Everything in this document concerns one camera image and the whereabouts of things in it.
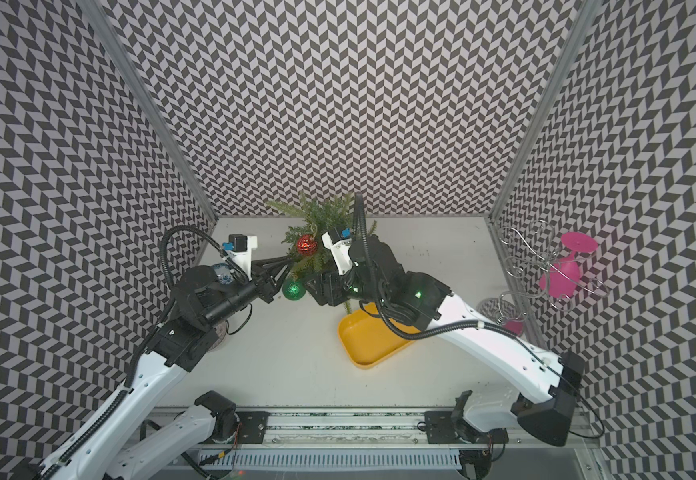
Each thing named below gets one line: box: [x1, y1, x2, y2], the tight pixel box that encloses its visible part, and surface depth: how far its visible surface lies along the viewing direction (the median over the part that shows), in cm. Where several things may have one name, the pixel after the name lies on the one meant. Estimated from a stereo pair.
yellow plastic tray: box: [338, 303, 420, 369], surface depth 86 cm
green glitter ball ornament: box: [282, 278, 307, 301], surface depth 70 cm
